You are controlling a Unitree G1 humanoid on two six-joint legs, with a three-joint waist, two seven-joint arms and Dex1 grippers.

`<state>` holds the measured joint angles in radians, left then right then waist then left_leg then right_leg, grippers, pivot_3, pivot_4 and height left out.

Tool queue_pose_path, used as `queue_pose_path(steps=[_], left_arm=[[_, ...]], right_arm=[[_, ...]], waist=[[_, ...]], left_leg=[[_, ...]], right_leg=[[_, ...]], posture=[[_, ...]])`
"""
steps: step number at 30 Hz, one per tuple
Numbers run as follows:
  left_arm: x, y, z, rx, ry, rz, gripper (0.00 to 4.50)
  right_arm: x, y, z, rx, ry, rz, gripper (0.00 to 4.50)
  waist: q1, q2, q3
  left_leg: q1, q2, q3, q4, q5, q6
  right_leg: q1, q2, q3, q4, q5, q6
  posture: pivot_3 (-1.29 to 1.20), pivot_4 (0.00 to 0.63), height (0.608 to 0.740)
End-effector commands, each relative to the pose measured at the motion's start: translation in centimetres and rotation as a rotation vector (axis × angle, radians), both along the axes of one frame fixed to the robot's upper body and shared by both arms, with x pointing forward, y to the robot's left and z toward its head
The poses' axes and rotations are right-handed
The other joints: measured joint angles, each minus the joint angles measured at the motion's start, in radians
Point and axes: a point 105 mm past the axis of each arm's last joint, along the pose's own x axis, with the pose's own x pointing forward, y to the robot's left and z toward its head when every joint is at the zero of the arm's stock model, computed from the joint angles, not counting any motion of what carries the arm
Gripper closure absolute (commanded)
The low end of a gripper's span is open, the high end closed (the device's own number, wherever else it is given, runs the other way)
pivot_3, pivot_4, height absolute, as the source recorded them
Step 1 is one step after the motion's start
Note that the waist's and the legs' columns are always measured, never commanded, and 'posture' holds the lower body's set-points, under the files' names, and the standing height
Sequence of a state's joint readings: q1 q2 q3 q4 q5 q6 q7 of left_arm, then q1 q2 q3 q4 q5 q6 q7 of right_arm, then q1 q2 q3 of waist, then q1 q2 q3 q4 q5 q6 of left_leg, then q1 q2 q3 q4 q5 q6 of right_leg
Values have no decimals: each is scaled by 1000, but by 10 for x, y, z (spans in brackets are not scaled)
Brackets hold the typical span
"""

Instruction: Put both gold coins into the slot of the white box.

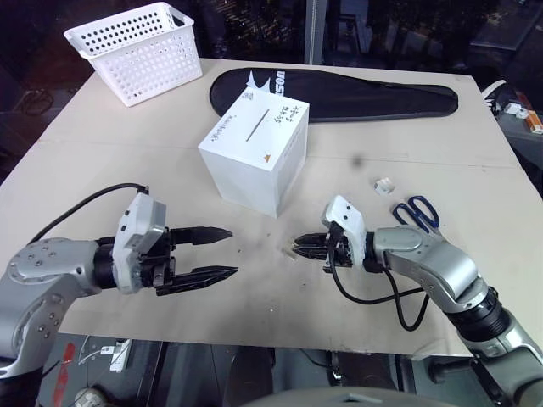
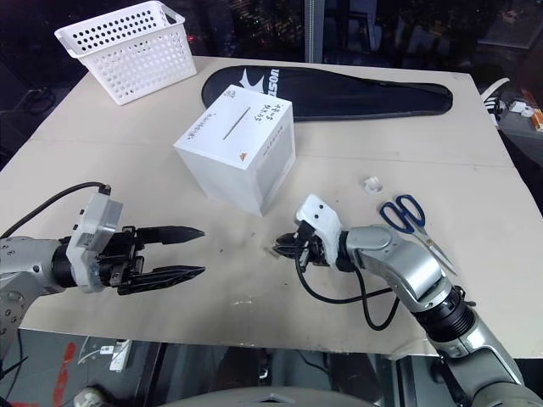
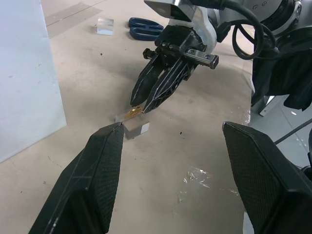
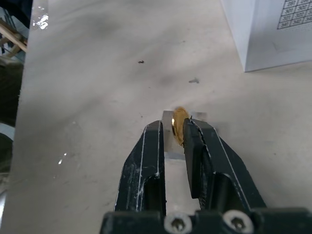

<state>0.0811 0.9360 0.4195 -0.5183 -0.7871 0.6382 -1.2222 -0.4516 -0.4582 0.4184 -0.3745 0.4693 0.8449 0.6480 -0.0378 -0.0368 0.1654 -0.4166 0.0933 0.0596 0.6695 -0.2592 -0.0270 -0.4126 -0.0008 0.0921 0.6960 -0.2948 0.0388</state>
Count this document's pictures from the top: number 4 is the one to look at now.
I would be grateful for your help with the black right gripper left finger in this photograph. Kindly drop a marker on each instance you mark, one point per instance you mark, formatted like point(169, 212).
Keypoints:
point(136, 170)

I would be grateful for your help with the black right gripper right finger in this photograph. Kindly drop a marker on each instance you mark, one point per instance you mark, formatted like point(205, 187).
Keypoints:
point(219, 158)

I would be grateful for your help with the gold coin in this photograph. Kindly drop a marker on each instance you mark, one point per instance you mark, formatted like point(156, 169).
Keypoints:
point(178, 125)

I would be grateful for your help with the white box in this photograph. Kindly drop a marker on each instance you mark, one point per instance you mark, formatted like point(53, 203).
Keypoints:
point(268, 41)

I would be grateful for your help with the printed number grid sheet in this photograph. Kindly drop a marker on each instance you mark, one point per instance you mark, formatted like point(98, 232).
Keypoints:
point(296, 13)

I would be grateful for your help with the wooden frame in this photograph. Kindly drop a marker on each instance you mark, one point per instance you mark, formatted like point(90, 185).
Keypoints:
point(13, 36)

